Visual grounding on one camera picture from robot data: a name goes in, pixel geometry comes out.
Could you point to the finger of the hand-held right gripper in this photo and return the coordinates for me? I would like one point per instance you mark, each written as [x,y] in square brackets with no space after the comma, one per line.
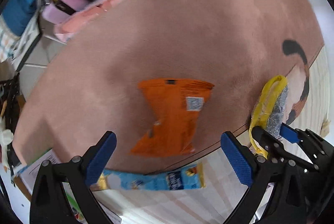
[289,134]
[263,136]

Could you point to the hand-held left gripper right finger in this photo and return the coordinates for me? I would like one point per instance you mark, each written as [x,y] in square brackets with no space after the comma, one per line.
[236,158]

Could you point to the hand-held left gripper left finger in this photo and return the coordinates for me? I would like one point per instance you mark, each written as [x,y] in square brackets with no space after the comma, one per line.
[100,158]

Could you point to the yellow packet with silver scrubber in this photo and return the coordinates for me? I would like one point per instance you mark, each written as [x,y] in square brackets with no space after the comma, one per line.
[271,101]

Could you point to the orange snack packet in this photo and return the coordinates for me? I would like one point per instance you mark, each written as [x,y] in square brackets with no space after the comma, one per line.
[172,115]

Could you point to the blue snack packet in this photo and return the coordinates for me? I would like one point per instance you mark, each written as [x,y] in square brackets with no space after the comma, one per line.
[156,180]

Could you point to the cardboard box with printed paper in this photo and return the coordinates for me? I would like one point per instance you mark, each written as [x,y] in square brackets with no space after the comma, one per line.
[34,169]

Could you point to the white plastic item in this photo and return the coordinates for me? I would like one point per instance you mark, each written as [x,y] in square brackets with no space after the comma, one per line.
[5,139]

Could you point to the black metal rack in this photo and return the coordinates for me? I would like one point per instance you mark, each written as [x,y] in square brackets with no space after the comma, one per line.
[11,98]

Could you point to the pink blanket with cat print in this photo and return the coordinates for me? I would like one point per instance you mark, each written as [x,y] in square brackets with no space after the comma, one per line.
[182,31]

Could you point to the checked patterned fabric bag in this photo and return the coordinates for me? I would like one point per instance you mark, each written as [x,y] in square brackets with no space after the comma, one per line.
[15,44]

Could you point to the salmon pink folded cloth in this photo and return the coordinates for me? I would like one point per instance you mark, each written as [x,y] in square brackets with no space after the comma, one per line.
[91,14]

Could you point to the blue bag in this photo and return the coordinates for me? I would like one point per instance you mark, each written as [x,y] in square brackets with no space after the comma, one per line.
[19,11]

